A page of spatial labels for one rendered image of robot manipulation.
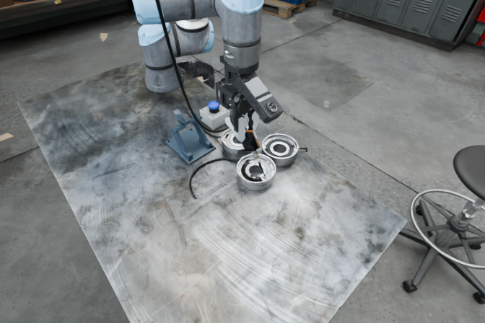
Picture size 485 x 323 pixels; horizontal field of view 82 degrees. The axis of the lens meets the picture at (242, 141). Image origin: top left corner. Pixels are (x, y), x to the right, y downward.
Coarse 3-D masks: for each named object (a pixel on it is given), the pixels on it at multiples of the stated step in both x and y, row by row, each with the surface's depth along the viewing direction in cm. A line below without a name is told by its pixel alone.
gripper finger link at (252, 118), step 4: (248, 112) 67; (252, 112) 66; (244, 116) 71; (248, 116) 67; (252, 116) 66; (256, 116) 68; (248, 120) 71; (252, 120) 68; (256, 120) 69; (248, 124) 69; (252, 124) 69; (256, 124) 69; (248, 128) 71; (252, 128) 70
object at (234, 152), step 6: (228, 132) 87; (222, 138) 83; (234, 138) 86; (222, 144) 84; (234, 144) 83; (240, 144) 83; (228, 150) 82; (234, 150) 81; (240, 150) 80; (240, 156) 83
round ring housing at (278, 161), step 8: (272, 136) 85; (280, 136) 85; (288, 136) 84; (264, 144) 83; (272, 144) 83; (280, 144) 84; (296, 144) 82; (264, 152) 80; (272, 152) 81; (288, 152) 81; (296, 152) 79; (280, 160) 78; (288, 160) 78
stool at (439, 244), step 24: (456, 168) 106; (480, 168) 105; (432, 192) 139; (480, 192) 97; (456, 216) 124; (432, 240) 138; (456, 240) 139; (480, 240) 140; (456, 264) 131; (408, 288) 128; (480, 288) 124
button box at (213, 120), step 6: (204, 108) 94; (222, 108) 94; (204, 114) 92; (210, 114) 91; (216, 114) 91; (222, 114) 91; (228, 114) 93; (204, 120) 94; (210, 120) 91; (216, 120) 91; (222, 120) 93; (210, 126) 93; (216, 126) 92
